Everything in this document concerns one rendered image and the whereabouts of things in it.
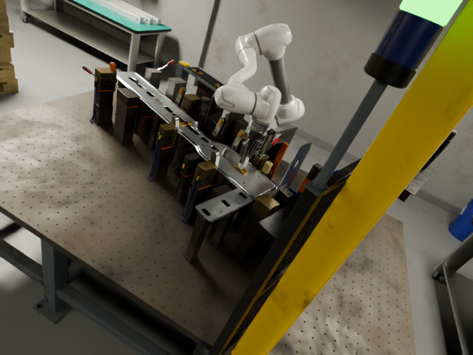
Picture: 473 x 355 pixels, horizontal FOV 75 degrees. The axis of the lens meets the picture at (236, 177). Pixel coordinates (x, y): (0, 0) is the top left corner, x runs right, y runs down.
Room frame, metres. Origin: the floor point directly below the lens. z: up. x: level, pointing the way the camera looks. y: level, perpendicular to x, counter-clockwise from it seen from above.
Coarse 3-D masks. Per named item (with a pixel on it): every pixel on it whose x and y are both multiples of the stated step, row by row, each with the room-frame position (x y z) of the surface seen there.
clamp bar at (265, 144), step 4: (268, 132) 1.47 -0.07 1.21; (272, 132) 1.49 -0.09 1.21; (276, 132) 1.50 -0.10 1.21; (268, 136) 1.50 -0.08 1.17; (272, 136) 1.48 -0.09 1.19; (264, 140) 1.49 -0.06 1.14; (268, 140) 1.49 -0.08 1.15; (264, 144) 1.50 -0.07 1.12; (268, 144) 1.48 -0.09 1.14; (260, 148) 1.49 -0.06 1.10; (264, 148) 1.49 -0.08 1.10; (264, 152) 1.47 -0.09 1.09; (260, 156) 1.47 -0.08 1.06
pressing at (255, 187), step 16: (128, 80) 1.86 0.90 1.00; (144, 80) 1.95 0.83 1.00; (144, 96) 1.73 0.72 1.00; (160, 96) 1.82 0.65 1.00; (160, 112) 1.62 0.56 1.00; (176, 112) 1.70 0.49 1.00; (192, 144) 1.43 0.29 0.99; (208, 144) 1.48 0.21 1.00; (224, 144) 1.54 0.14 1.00; (208, 160) 1.34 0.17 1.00; (224, 160) 1.39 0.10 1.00; (224, 176) 1.26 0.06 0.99; (240, 176) 1.30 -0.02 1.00; (256, 176) 1.36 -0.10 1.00; (256, 192) 1.22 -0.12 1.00
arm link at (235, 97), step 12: (240, 60) 1.74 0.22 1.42; (252, 60) 1.68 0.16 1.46; (240, 72) 1.50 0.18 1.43; (252, 72) 1.59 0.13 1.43; (228, 84) 1.33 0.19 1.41; (240, 84) 1.34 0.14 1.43; (216, 96) 1.26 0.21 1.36; (228, 96) 1.24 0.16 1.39; (240, 96) 1.26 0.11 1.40; (252, 96) 1.29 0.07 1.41; (228, 108) 1.24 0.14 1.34; (240, 108) 1.25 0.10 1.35; (252, 108) 1.28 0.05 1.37
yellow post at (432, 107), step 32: (448, 32) 0.61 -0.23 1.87; (448, 64) 0.60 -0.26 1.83; (416, 96) 0.60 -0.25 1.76; (448, 96) 0.58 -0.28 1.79; (384, 128) 0.61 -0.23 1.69; (416, 128) 0.59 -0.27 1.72; (448, 128) 0.56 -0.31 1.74; (384, 160) 0.59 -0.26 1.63; (416, 160) 0.57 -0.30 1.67; (352, 192) 0.60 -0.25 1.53; (384, 192) 0.57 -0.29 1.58; (320, 224) 0.61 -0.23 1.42; (352, 224) 0.58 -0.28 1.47; (320, 256) 0.59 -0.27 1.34; (288, 288) 0.59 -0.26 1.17; (320, 288) 0.57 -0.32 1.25; (256, 320) 0.61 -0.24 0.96; (288, 320) 0.57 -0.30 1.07; (256, 352) 0.58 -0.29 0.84
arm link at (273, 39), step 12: (276, 24) 1.89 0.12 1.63; (264, 36) 1.83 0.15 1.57; (276, 36) 1.84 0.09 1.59; (288, 36) 1.87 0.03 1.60; (264, 48) 1.83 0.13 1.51; (276, 48) 1.85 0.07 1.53; (276, 60) 1.91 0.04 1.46; (276, 72) 1.95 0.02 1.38; (276, 84) 2.00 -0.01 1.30; (288, 84) 2.05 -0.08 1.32; (288, 96) 2.07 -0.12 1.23; (288, 108) 2.08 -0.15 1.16; (300, 108) 2.14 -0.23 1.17; (288, 120) 2.12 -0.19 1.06
